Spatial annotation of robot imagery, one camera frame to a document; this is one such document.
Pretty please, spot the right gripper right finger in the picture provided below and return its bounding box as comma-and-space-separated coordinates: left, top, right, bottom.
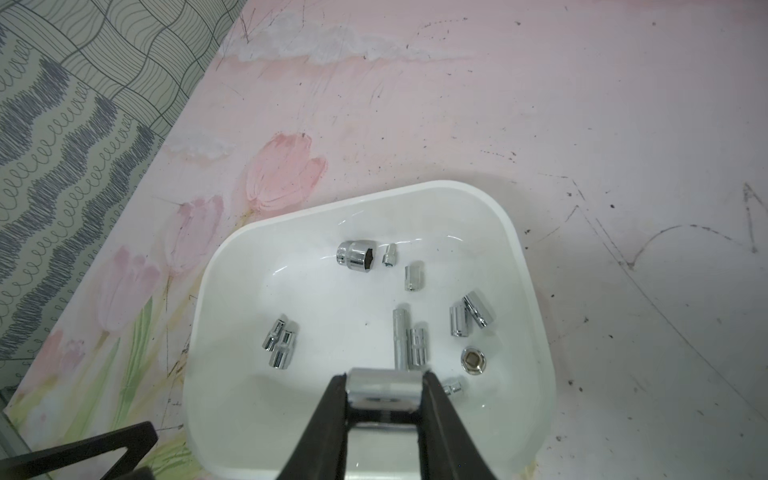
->
416, 371, 496, 480

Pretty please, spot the big chrome socket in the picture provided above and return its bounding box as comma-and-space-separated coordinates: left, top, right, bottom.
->
345, 368, 423, 428

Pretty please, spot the medium chrome socket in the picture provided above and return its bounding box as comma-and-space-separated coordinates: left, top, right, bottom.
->
460, 347, 487, 376

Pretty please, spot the long slim chrome socket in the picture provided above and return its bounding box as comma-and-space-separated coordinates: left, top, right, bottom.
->
392, 306, 409, 370

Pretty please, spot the chrome socket large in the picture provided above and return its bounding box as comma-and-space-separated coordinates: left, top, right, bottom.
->
336, 240, 377, 272

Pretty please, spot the chrome socket in pile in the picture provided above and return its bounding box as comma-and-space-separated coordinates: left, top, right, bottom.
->
408, 327, 428, 370

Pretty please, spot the white plastic storage box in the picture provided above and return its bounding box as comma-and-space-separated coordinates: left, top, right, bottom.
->
183, 181, 555, 479

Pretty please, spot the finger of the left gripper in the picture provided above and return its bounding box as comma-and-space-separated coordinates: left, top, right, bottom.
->
1, 421, 158, 479

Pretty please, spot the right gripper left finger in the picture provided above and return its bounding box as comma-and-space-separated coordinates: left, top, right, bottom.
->
278, 374, 348, 480

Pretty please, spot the small chrome socket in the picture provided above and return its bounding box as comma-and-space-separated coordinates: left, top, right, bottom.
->
382, 243, 398, 268

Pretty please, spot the chrome socket hex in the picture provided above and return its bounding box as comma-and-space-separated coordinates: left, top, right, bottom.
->
449, 302, 470, 338

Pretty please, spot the chrome socket on mat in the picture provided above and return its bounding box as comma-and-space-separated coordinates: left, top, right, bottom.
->
441, 378, 464, 396

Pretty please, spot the short chrome socket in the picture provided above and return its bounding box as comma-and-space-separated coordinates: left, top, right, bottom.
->
404, 261, 424, 292

